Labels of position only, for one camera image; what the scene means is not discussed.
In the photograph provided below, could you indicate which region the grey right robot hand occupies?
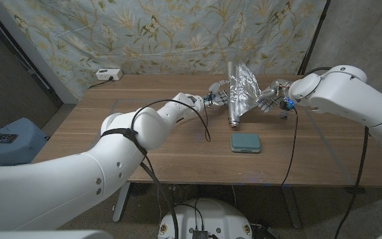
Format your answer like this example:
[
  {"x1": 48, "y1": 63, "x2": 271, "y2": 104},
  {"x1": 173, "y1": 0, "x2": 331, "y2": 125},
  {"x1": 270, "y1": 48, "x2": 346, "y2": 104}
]
[{"x1": 257, "y1": 78, "x2": 294, "y2": 114}]

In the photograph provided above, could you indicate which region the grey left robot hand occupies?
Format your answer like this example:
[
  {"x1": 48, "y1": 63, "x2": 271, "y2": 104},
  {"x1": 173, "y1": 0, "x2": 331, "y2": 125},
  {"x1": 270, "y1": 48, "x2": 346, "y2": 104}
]
[{"x1": 204, "y1": 79, "x2": 231, "y2": 108}]

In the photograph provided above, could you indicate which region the aluminum foil roll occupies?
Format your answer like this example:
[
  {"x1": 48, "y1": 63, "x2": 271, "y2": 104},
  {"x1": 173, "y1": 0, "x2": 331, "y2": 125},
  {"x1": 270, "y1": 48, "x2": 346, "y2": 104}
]
[{"x1": 227, "y1": 59, "x2": 263, "y2": 129}]

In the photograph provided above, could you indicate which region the teal sponge block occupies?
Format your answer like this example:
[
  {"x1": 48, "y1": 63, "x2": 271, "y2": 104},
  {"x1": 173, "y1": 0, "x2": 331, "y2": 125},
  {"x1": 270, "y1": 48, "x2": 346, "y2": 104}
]
[{"x1": 230, "y1": 133, "x2": 262, "y2": 154}]

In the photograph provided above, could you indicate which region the floral backdrop cloth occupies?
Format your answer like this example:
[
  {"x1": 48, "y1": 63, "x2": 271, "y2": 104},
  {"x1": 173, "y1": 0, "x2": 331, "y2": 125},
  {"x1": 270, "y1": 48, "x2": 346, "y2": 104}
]
[{"x1": 0, "y1": 0, "x2": 328, "y2": 100}]

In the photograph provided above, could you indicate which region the white power strip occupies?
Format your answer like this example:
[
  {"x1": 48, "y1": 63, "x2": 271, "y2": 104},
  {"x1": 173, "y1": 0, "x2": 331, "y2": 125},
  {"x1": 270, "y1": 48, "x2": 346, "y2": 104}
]
[{"x1": 95, "y1": 68, "x2": 124, "y2": 81}]

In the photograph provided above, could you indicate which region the grey table leg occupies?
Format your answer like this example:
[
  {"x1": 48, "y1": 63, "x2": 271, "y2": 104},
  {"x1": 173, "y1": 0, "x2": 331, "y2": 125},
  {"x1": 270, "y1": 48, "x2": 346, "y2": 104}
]
[
  {"x1": 281, "y1": 185, "x2": 303, "y2": 229},
  {"x1": 112, "y1": 182, "x2": 132, "y2": 222}
]

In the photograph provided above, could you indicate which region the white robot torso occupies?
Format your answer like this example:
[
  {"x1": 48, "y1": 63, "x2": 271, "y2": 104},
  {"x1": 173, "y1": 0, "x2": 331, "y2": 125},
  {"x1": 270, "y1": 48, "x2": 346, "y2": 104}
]
[{"x1": 157, "y1": 198, "x2": 254, "y2": 239}]

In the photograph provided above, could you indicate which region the black ribbed round object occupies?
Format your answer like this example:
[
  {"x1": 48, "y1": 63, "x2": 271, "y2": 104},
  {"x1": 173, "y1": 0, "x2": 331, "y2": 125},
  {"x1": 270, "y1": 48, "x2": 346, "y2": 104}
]
[{"x1": 130, "y1": 182, "x2": 152, "y2": 197}]

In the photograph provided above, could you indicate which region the blue storage bin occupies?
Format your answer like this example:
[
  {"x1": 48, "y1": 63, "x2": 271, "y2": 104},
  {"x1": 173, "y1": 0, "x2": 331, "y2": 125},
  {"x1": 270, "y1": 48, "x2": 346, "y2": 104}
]
[{"x1": 0, "y1": 117, "x2": 49, "y2": 167}]

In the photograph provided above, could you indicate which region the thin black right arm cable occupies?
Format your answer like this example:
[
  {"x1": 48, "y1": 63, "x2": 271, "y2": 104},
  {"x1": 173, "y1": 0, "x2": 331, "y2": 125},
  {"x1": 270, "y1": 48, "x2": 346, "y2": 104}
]
[{"x1": 279, "y1": 108, "x2": 298, "y2": 187}]

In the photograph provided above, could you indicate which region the black arm strap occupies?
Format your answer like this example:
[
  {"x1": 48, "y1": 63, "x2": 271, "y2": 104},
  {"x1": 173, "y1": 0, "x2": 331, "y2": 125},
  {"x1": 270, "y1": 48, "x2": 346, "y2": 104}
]
[{"x1": 99, "y1": 127, "x2": 149, "y2": 157}]

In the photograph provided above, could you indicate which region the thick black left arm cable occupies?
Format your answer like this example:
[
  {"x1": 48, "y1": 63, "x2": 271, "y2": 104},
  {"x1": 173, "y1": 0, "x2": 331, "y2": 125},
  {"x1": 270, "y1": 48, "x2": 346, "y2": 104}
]
[{"x1": 139, "y1": 161, "x2": 180, "y2": 239}]

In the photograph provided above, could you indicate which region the black power strip cord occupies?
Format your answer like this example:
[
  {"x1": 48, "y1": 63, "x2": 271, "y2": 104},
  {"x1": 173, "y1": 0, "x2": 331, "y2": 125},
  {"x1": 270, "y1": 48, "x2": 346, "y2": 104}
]
[{"x1": 88, "y1": 76, "x2": 115, "y2": 90}]

